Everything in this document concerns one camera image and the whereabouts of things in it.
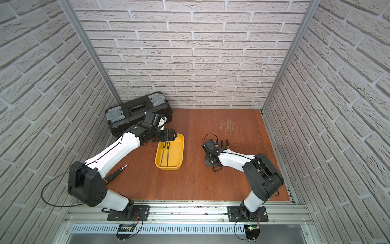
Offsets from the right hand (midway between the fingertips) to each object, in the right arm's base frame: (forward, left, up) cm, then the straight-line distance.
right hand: (212, 161), depth 93 cm
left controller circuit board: (-32, +47, -2) cm, 57 cm away
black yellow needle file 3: (+9, -11, +2) cm, 14 cm away
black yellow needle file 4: (+12, -8, +1) cm, 14 cm away
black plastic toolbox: (+24, +55, +19) cm, 63 cm away
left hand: (+10, +23, +18) cm, 31 cm away
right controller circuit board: (-37, -15, -1) cm, 40 cm away
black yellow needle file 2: (+10, +28, +1) cm, 30 cm away
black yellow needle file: (+10, +31, +1) cm, 33 cm away
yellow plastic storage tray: (+6, +27, +1) cm, 27 cm away
